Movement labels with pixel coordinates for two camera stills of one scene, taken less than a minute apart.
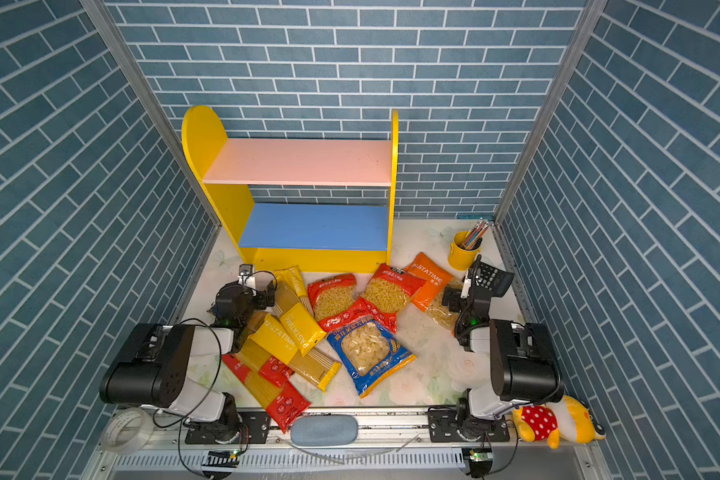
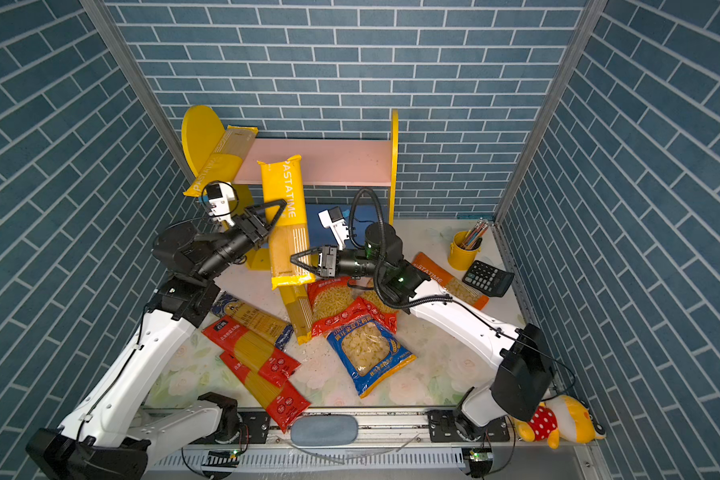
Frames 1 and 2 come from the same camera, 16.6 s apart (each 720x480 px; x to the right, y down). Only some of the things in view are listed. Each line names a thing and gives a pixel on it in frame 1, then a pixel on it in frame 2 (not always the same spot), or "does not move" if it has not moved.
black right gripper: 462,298 → 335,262
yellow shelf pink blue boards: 315,237 does not move
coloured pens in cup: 474,237 does not move
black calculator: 492,278 does not move
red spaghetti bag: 285,404 does not move
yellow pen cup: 461,258 does not move
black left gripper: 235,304 → 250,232
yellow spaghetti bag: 295,309 → 226,159
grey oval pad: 324,430 does not move
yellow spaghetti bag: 270,335 → 288,234
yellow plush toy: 567,420 does not move
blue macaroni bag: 369,354 does not move
